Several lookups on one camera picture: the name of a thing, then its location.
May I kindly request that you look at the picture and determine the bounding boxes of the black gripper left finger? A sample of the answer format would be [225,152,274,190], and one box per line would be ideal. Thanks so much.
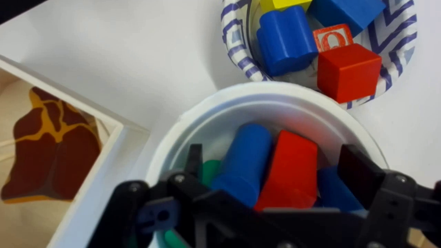
[87,144,218,248]

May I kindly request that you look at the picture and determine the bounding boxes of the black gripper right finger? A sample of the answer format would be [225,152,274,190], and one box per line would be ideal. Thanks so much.
[338,144,441,248]

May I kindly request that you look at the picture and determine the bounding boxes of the brown giraffe pattern toy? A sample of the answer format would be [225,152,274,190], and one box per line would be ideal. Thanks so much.
[0,86,104,204]

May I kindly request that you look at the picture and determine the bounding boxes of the red wooden cube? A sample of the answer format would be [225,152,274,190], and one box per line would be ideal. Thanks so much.
[254,130,320,214]
[316,43,385,105]

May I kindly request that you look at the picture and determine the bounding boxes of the open wooden box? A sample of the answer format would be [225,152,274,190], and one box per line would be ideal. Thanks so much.
[0,54,152,248]

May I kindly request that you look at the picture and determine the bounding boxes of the white plastic bowl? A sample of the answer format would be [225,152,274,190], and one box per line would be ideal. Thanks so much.
[145,80,391,248]

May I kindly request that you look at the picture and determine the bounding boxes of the blue patterned paper bowl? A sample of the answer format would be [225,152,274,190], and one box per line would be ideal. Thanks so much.
[220,0,421,112]

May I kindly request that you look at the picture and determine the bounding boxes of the green wooden block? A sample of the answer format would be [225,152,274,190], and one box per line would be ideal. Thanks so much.
[199,159,224,189]
[162,228,191,248]

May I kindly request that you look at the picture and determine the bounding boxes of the red letter block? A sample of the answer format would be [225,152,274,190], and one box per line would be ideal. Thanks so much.
[313,22,356,54]

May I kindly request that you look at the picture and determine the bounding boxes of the blue rectangular wooden block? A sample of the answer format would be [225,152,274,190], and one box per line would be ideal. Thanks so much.
[307,0,389,38]

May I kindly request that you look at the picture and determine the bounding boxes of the blue bridge shaped block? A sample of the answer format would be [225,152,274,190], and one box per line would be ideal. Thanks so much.
[256,6,320,79]

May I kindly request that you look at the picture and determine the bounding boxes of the yellow wooden cube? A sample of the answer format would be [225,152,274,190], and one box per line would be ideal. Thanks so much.
[261,0,315,14]

